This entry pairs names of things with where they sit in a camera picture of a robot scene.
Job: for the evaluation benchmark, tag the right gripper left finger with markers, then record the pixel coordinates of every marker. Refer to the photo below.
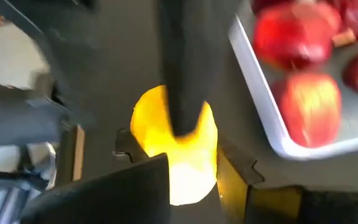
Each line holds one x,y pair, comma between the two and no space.
120,193

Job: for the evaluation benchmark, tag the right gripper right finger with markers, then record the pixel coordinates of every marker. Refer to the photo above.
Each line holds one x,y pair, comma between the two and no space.
235,193

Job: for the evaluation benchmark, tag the yellow lemon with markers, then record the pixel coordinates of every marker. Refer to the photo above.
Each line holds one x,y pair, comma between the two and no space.
191,168

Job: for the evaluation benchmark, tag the clear frosted plastic basket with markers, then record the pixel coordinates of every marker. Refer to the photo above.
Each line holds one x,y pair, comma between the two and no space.
264,99

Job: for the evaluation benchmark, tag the red apple with yellow patches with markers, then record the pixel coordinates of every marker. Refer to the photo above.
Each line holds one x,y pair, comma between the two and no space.
309,109

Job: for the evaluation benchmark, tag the black tapered bar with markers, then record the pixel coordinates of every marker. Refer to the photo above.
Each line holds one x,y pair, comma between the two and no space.
188,62

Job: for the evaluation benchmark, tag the black table frame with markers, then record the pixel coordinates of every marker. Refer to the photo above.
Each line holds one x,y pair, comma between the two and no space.
70,62

